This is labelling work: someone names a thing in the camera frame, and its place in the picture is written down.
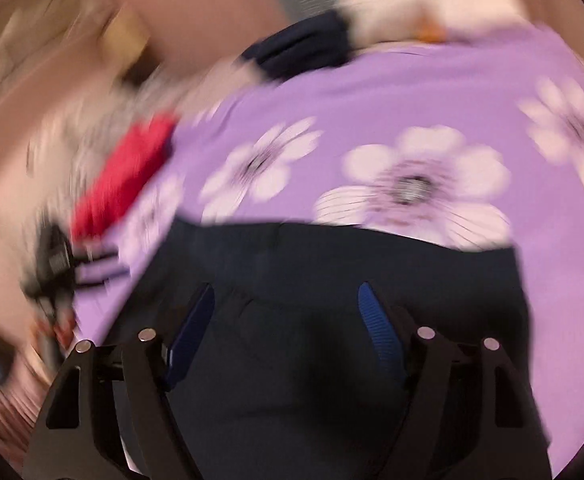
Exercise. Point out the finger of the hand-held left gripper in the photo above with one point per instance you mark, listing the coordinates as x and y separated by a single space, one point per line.
97 259
102 279

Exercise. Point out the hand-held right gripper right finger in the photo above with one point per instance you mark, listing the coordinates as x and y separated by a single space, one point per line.
379 330

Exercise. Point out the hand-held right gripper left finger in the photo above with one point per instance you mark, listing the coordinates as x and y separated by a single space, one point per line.
192 330

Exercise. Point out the navy zip jacket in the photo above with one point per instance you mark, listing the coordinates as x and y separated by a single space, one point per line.
297 285

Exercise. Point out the folded navy clothes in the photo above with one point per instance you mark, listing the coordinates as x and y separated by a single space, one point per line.
302 45

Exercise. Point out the red down jacket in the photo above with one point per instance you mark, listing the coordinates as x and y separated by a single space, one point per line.
122 175

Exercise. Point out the pink fleece clothing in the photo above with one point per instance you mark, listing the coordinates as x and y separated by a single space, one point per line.
7 410

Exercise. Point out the purple floral blanket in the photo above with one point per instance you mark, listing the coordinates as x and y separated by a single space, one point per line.
396 95

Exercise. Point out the pink curtain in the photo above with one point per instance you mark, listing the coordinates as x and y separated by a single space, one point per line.
197 10

